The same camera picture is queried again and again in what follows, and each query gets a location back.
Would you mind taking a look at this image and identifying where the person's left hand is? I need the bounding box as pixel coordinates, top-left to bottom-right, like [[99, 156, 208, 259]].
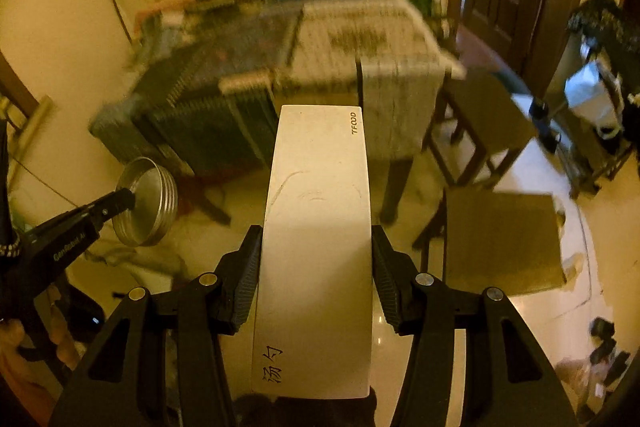
[[47, 301, 86, 371]]

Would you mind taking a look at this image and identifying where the round silver metal tin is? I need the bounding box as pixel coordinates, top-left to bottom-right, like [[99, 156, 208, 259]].
[[112, 156, 180, 248]]

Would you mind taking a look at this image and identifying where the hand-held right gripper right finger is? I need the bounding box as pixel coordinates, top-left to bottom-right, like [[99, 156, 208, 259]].
[[371, 224, 581, 427]]

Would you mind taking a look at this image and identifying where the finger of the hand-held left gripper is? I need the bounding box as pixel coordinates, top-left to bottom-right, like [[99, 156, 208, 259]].
[[70, 188, 137, 229]]

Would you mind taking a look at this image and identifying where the patchwork tablecloth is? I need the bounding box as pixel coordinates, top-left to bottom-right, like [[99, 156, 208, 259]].
[[89, 0, 467, 174]]

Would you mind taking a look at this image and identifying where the long white paper box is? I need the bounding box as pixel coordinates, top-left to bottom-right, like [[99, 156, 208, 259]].
[[251, 104, 377, 401]]

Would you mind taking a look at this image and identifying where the thin wooden stick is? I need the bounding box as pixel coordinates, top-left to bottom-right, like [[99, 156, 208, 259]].
[[101, 0, 134, 46]]

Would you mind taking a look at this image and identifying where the wooden stool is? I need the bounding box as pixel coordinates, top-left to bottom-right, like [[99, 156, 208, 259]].
[[412, 186, 569, 304], [422, 69, 541, 188]]

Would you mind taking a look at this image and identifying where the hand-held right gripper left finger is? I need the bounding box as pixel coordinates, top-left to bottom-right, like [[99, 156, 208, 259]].
[[47, 224, 264, 427]]

